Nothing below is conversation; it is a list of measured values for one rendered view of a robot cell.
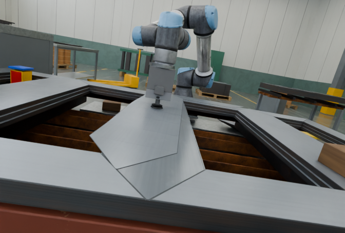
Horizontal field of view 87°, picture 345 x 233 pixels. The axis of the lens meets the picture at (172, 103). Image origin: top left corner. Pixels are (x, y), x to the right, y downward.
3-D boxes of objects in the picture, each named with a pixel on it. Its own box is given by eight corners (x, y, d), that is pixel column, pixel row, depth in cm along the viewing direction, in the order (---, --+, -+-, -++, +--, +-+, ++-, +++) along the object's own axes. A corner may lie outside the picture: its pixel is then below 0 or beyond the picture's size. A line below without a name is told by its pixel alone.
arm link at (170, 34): (187, 19, 60) (179, 11, 52) (181, 53, 63) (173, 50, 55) (166, 16, 62) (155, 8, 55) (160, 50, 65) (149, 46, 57)
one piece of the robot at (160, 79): (148, 53, 54) (140, 105, 57) (178, 58, 54) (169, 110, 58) (151, 54, 63) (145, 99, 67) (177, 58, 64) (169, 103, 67)
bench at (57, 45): (55, 93, 361) (57, 42, 339) (20, 87, 361) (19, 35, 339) (96, 83, 536) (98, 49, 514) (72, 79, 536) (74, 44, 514)
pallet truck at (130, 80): (132, 85, 616) (137, 48, 589) (139, 89, 573) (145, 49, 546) (87, 82, 530) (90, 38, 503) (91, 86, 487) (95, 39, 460)
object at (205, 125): (302, 150, 108) (303, 146, 107) (79, 114, 102) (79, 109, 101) (282, 136, 127) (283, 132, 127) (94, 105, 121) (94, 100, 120)
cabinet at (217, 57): (198, 85, 994) (206, 48, 951) (197, 84, 1041) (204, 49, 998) (216, 88, 998) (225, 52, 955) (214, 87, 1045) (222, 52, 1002)
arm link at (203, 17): (195, 78, 139) (192, 1, 99) (215, 81, 134) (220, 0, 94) (191, 89, 131) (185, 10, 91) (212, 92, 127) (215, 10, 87)
